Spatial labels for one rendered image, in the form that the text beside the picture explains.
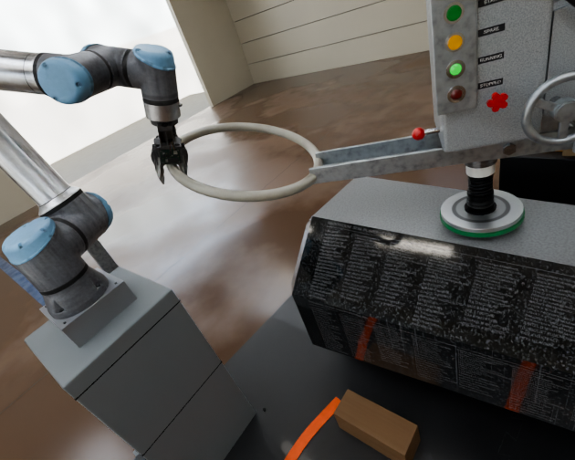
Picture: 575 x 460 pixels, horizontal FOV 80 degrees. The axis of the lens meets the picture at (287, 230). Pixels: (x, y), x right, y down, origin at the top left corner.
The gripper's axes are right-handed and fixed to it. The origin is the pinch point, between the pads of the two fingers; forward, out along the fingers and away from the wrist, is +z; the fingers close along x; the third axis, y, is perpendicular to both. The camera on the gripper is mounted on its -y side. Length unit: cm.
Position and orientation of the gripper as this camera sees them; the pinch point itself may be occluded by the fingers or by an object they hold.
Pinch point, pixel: (172, 178)
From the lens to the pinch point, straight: 112.5
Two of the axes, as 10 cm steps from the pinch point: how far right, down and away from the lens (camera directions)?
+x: 9.5, -1.2, 2.8
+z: -0.8, 7.7, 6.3
